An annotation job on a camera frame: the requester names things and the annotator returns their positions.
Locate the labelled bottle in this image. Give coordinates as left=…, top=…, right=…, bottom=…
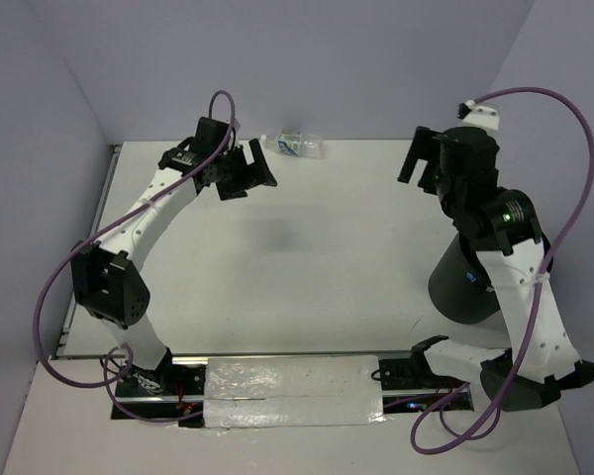
left=260, top=129, right=324, bottom=159

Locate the black round bin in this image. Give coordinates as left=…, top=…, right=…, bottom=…
left=428, top=234, right=500, bottom=325

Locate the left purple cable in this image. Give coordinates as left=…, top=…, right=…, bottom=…
left=32, top=89, right=239, bottom=425

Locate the purple cable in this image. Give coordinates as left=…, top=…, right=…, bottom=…
left=409, top=86, right=594, bottom=454
left=32, top=89, right=239, bottom=425

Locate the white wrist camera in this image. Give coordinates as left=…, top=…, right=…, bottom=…
left=229, top=120, right=241, bottom=149
left=457, top=100, right=500, bottom=135

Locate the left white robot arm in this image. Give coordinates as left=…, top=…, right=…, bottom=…
left=71, top=117, right=277, bottom=395

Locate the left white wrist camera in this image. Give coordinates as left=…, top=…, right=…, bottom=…
left=229, top=120, right=241, bottom=149

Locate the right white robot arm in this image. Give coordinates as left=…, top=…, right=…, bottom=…
left=398, top=126, right=594, bottom=412

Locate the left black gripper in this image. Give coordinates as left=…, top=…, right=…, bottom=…
left=215, top=140, right=278, bottom=203

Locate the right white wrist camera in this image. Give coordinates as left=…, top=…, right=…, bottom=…
left=457, top=100, right=500, bottom=135

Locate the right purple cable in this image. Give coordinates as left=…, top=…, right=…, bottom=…
left=409, top=86, right=594, bottom=454

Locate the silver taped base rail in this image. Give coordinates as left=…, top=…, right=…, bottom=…
left=111, top=353, right=461, bottom=429

